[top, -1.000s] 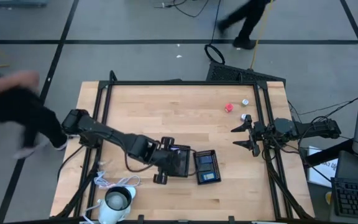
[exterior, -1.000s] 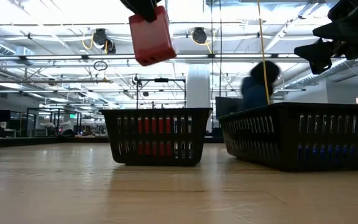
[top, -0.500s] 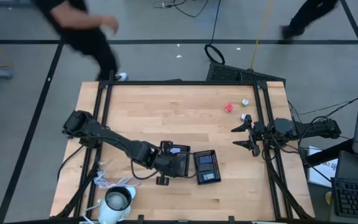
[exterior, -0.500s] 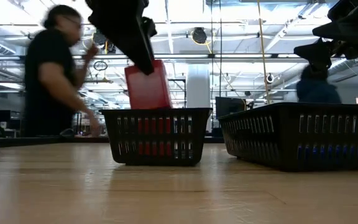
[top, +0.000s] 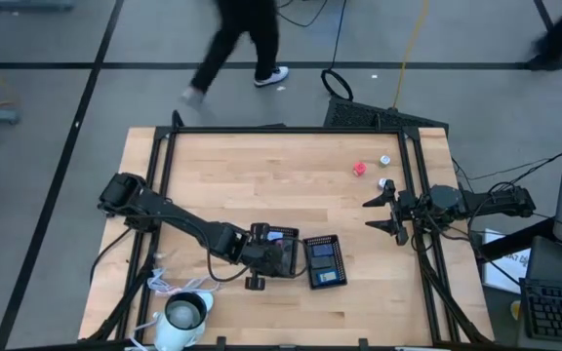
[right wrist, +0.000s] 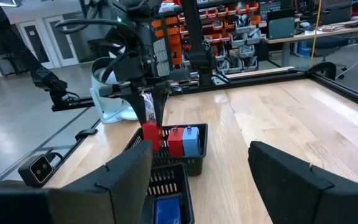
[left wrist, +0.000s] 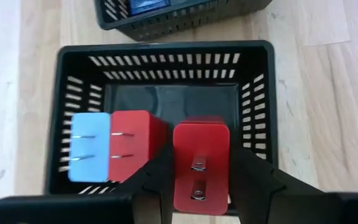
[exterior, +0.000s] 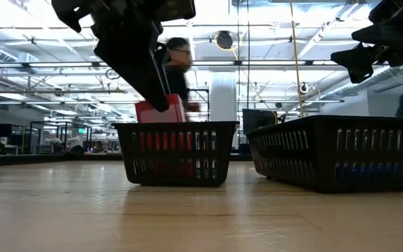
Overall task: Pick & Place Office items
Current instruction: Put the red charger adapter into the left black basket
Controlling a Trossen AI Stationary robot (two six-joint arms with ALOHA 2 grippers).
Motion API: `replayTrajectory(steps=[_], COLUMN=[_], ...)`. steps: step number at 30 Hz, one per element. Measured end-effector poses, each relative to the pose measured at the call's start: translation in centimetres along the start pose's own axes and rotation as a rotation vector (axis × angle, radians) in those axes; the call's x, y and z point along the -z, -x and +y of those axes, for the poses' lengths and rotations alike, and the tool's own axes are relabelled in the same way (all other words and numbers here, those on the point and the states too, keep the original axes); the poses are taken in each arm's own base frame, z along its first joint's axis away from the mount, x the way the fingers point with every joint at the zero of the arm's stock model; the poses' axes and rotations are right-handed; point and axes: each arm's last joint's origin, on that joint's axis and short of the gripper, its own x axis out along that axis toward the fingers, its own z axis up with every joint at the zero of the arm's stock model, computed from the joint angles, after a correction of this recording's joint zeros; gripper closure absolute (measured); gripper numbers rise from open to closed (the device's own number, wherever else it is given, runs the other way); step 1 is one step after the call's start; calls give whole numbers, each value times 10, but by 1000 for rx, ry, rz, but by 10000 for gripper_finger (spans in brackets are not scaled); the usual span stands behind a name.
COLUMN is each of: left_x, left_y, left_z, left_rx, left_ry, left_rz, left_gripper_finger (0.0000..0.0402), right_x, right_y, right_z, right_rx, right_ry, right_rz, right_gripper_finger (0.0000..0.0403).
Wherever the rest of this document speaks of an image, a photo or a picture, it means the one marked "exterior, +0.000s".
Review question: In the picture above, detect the black ceiling cable reel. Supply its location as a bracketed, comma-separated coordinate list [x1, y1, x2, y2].
[216, 30, 234, 50]

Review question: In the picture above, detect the bright blue power bank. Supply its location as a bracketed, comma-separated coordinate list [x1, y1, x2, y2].
[334, 162, 403, 181]

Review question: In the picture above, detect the yellow hanging cable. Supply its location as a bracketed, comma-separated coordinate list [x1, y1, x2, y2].
[288, 0, 306, 118]

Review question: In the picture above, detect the red wall charger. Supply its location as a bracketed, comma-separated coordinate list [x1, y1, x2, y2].
[154, 160, 194, 176]
[134, 93, 194, 152]

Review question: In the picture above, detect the black slotted plastic basket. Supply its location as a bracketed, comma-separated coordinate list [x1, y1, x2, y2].
[245, 114, 403, 194]
[111, 120, 241, 187]

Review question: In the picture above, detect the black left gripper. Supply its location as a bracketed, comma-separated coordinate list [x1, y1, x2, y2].
[89, 0, 196, 112]

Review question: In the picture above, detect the black perforated computer case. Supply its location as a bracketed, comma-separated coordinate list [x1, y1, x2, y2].
[242, 108, 278, 134]

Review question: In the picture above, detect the long ceiling light strip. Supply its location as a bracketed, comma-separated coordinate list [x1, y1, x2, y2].
[0, 61, 403, 68]

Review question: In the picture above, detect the white building column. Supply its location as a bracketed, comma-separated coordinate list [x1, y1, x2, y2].
[210, 72, 238, 122]

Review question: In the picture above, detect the black aluminium table frame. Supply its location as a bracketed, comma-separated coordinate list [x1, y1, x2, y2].
[0, 153, 253, 168]

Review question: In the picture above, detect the black hanging cable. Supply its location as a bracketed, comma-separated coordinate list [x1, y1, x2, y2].
[236, 0, 241, 111]
[246, 0, 251, 111]

